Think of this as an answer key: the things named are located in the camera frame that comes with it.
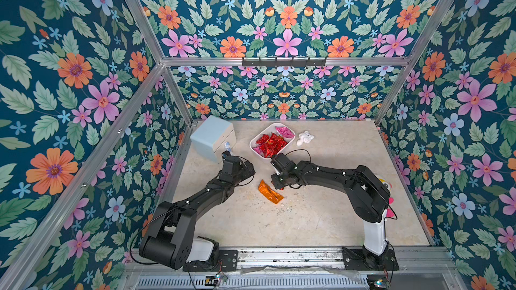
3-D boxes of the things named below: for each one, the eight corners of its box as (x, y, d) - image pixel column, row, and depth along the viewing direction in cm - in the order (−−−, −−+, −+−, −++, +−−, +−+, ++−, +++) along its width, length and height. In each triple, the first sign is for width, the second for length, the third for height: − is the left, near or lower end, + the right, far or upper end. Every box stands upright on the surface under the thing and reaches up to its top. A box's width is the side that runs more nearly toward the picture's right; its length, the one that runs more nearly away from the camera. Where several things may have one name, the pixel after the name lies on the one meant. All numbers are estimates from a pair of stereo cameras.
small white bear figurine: (300, 148, 109) (301, 144, 106) (293, 142, 112) (294, 137, 109) (312, 140, 113) (313, 135, 110) (305, 134, 116) (306, 129, 113)
